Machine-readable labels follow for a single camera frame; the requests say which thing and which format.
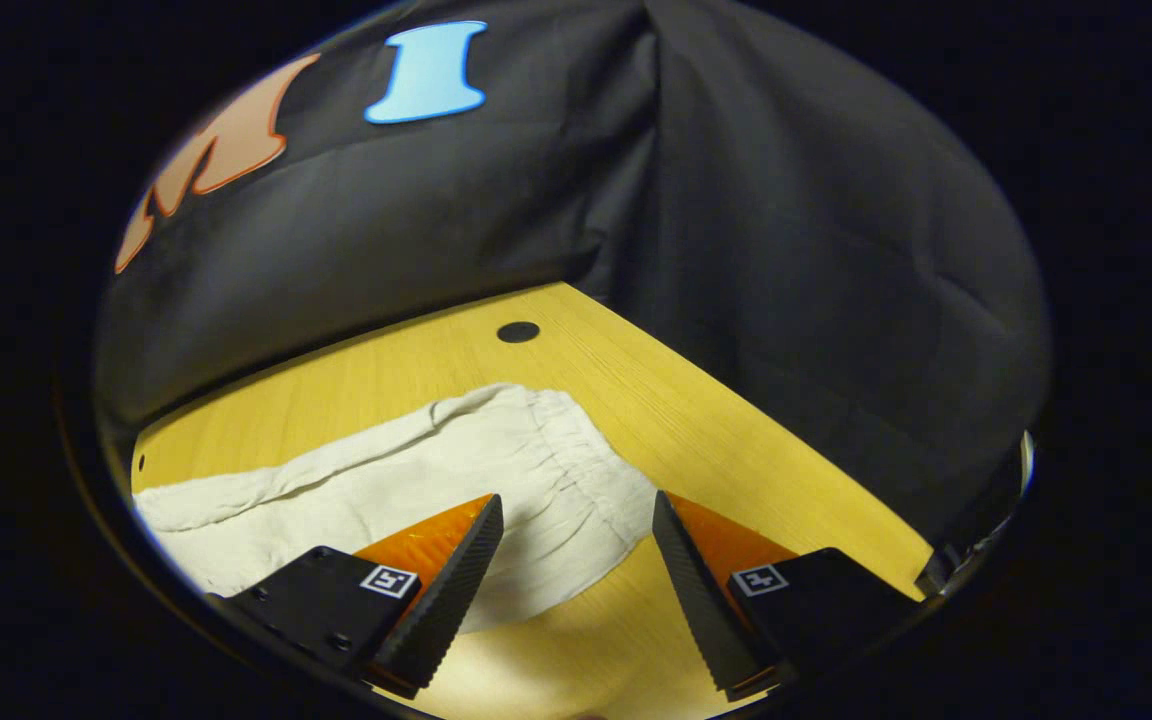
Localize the cream white jeans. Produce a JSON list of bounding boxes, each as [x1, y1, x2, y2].
[[133, 383, 659, 636]]

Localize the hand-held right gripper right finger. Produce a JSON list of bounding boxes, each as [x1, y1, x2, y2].
[[651, 490, 922, 701]]

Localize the black backdrop cloth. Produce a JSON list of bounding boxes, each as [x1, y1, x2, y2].
[[94, 0, 1052, 561]]

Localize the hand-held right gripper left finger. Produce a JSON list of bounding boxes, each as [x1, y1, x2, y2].
[[206, 493, 505, 699]]

